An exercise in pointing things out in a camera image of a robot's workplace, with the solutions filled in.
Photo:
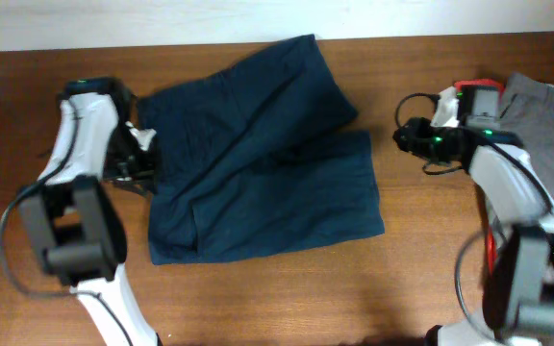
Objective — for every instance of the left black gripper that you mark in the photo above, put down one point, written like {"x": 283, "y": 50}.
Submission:
{"x": 145, "y": 177}

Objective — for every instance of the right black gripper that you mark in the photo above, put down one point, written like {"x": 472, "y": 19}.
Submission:
{"x": 412, "y": 139}

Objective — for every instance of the navy blue shorts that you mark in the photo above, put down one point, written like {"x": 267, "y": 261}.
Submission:
{"x": 258, "y": 160}

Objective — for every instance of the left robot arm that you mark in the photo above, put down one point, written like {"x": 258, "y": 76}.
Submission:
{"x": 72, "y": 225}

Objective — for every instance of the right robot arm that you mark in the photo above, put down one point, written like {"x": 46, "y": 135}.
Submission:
{"x": 504, "y": 274}

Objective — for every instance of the grey garment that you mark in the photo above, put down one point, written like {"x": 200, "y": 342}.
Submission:
{"x": 527, "y": 109}

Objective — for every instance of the red cloth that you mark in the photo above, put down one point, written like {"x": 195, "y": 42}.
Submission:
{"x": 478, "y": 110}

